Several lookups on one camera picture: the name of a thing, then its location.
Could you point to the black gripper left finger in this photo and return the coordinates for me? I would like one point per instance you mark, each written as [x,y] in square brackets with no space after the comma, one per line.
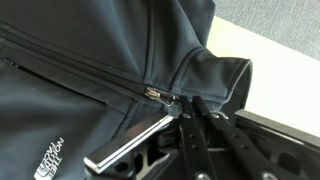
[193,146]

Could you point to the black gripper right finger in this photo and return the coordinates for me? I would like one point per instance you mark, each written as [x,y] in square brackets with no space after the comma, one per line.
[233,143]

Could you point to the silver zipper slider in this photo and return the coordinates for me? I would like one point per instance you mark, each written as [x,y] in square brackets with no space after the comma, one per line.
[156,95]

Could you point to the black zip-up fleece jacket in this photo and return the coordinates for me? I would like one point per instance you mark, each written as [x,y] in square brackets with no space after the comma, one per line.
[83,56]

